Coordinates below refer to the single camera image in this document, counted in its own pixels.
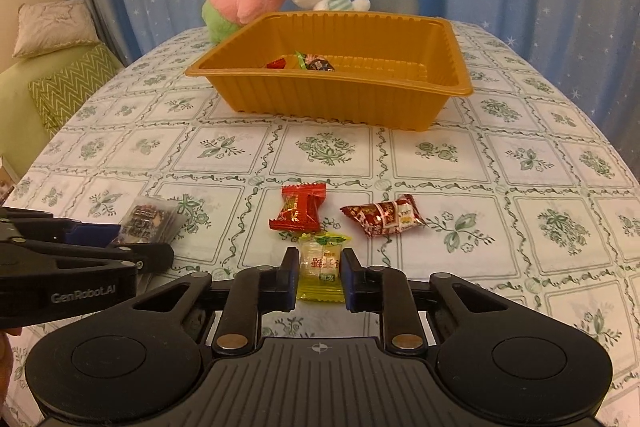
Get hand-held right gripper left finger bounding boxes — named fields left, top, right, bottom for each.
left=131, top=247, right=301, bottom=355

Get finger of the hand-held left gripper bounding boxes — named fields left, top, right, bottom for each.
left=0, top=239, right=174, bottom=281
left=0, top=206, right=122, bottom=250

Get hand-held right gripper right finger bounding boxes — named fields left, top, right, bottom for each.
left=341, top=248, right=506, bottom=354

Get yellow clear candy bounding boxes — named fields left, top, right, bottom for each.
left=297, top=232, right=349, bottom=304

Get dark grey snack packet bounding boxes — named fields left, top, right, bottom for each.
left=119, top=196, right=187, bottom=254

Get orange plastic tray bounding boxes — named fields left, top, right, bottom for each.
left=184, top=11, right=475, bottom=131

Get person's left hand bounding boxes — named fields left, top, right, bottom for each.
left=0, top=329, right=14, bottom=408

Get red pinched candy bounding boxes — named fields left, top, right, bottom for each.
left=269, top=184, right=327, bottom=234

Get dark red white candy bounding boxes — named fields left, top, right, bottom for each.
left=341, top=194, right=427, bottom=239

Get green sofa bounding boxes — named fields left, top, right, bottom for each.
left=0, top=52, right=126, bottom=188

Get floral print tablecloth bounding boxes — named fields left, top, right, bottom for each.
left=0, top=19, right=640, bottom=427

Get green zigzag cushion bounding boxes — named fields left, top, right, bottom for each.
left=27, top=44, right=124, bottom=138

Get beige cushion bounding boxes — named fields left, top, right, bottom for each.
left=12, top=0, right=101, bottom=60

